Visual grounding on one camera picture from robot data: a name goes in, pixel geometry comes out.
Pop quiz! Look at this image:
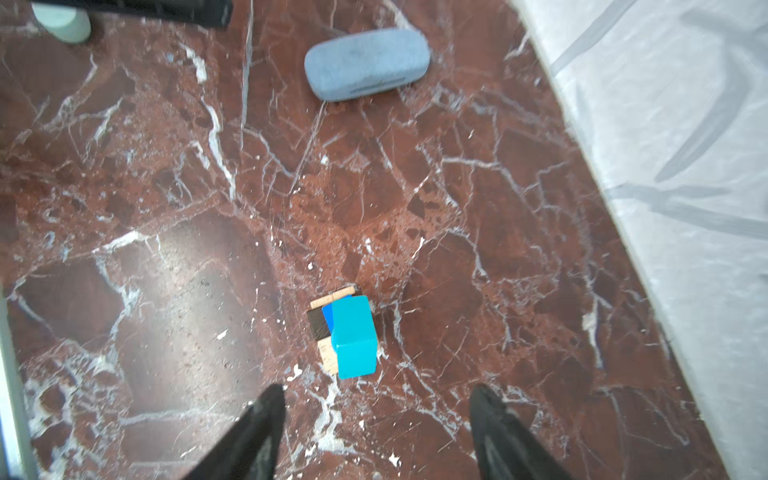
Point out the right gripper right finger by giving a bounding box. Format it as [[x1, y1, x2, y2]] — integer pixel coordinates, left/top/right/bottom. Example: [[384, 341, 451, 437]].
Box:
[[469, 384, 572, 480]]

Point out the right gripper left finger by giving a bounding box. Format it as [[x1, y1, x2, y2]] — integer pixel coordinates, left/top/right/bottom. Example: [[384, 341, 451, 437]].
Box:
[[184, 384, 286, 480]]

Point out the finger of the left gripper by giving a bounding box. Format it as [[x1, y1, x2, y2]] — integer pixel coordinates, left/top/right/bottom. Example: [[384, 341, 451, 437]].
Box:
[[43, 0, 233, 28]]

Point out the light wood block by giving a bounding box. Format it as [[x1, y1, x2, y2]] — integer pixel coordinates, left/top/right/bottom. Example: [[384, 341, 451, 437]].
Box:
[[310, 285, 357, 310], [317, 336, 339, 375]]

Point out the dark brown wood block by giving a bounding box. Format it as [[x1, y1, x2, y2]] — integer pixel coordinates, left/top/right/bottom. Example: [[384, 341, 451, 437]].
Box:
[[307, 307, 331, 341]]

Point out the teal triangular roof block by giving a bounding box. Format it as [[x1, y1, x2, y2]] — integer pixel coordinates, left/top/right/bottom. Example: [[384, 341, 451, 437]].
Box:
[[331, 295, 378, 380]]

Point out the blue cube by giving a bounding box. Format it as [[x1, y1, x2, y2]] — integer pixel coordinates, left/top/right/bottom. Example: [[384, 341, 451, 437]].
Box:
[[321, 295, 348, 333]]

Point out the pale green round disc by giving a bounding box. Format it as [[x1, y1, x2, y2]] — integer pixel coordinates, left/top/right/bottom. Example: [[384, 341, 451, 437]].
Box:
[[32, 2, 92, 44]]

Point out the grey-blue glasses case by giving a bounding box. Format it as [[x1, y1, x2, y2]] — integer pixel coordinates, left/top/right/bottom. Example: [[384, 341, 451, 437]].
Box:
[[304, 28, 431, 102]]

